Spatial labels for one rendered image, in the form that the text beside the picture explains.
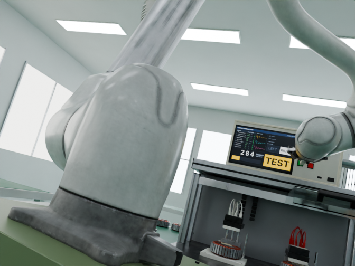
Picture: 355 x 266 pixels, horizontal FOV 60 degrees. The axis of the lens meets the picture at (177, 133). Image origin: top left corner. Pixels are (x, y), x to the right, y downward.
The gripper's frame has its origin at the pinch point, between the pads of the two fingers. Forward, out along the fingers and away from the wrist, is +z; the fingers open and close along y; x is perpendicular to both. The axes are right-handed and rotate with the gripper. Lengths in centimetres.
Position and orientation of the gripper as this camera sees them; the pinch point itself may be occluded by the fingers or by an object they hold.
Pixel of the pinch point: (303, 159)
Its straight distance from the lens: 122.9
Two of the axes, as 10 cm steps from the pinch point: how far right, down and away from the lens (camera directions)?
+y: 9.3, 1.7, -3.2
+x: 2.4, -9.5, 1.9
